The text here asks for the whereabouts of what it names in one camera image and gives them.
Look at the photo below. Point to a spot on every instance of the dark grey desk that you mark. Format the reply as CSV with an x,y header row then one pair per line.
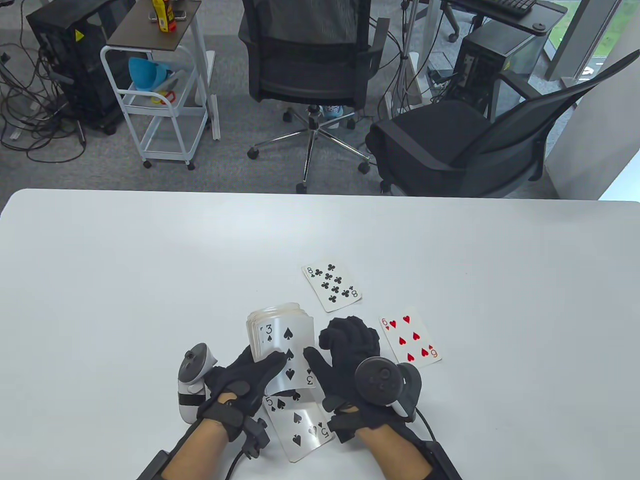
x,y
547,12

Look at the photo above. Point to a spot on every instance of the grey white handheld controller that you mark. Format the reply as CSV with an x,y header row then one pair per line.
x,y
387,387
194,367

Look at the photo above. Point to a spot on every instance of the black chair with chrome base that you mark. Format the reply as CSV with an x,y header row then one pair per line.
x,y
310,85

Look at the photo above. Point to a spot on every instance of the black clubs playing card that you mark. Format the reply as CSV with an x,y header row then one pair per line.
x,y
330,287

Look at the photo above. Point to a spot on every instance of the person's left forearm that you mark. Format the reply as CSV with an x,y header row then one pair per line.
x,y
197,455

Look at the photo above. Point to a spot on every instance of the deck of playing cards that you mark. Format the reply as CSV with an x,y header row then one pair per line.
x,y
275,309

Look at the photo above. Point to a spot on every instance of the blue plastic funnel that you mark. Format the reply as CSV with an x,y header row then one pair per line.
x,y
145,75

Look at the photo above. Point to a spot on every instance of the person's right forearm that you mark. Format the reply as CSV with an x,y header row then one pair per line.
x,y
392,457

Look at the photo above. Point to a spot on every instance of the white metal stand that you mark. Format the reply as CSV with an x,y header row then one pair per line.
x,y
414,70

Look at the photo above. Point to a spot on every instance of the black computer tower glass panel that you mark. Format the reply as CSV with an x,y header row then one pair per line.
x,y
485,60

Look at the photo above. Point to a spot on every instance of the white rolling cart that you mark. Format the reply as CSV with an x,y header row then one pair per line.
x,y
165,111

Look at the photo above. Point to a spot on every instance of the black forearm sensor box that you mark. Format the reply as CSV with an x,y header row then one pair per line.
x,y
444,462
154,466

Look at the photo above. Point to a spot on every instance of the white side table brown top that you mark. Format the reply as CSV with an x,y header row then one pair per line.
x,y
150,35

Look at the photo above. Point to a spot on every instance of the white power strip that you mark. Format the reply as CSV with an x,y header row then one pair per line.
x,y
442,84

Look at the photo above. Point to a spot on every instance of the person's right hand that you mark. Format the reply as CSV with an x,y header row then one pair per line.
x,y
345,340

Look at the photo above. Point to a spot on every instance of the yellow bottle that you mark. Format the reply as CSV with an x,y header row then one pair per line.
x,y
161,15

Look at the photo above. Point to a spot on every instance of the black chair leg with castor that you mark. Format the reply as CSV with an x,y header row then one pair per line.
x,y
452,37

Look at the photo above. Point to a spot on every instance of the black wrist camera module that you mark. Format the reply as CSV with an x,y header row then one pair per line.
x,y
345,427
256,436

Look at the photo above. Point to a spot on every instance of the red hearts playing card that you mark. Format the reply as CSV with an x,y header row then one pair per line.
x,y
410,337

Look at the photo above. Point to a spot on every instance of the red yellow plastic toy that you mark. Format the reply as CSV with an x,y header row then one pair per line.
x,y
165,96

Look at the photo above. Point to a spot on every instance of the orange red bottle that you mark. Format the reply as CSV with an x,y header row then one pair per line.
x,y
171,20

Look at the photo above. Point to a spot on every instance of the black computer tower yellow sticker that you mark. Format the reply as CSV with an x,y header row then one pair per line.
x,y
75,75

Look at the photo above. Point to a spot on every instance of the black mesh office chair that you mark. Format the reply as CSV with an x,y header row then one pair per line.
x,y
435,140

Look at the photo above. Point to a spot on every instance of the black keyboard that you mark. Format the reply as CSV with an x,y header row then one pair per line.
x,y
505,5

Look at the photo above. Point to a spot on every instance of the person's left hand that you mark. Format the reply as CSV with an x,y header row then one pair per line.
x,y
235,390

